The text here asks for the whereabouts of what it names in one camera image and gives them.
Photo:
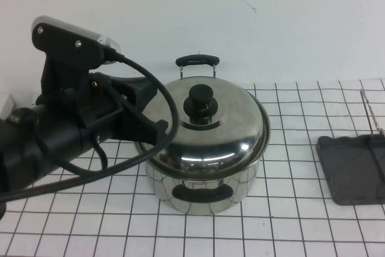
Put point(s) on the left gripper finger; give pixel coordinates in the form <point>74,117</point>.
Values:
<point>142,91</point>
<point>153,133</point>

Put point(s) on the silver wrist camera black mount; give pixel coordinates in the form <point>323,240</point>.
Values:
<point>66,40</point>

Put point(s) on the white black-grid tablecloth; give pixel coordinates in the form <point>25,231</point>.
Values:
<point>90,224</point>

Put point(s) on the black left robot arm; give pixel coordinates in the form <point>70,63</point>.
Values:
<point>30,148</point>

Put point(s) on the steel pot lid black knob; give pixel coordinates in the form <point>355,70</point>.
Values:
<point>216,148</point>

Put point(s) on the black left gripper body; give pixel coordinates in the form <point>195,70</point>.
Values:
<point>111,124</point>

